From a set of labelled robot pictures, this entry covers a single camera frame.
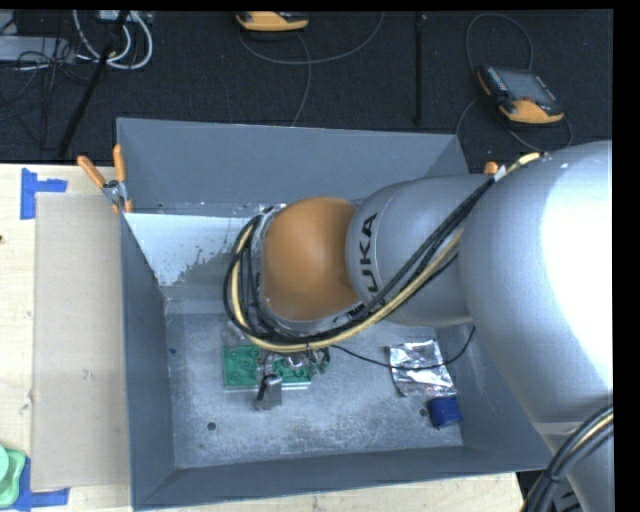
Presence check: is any small blue cylinder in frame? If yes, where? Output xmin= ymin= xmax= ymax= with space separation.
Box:
xmin=426 ymin=395 xmax=465 ymax=430

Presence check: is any pale brown cardboard board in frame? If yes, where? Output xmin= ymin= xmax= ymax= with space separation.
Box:
xmin=29 ymin=192 xmax=132 ymax=493

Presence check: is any grey metal bin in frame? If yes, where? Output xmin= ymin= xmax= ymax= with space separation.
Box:
xmin=115 ymin=117 xmax=552 ymax=509

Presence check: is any crumpled silver foil packet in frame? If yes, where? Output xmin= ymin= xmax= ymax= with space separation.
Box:
xmin=388 ymin=338 xmax=457 ymax=397

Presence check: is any green studded flat plate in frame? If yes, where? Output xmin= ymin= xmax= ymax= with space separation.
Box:
xmin=220 ymin=343 xmax=316 ymax=393

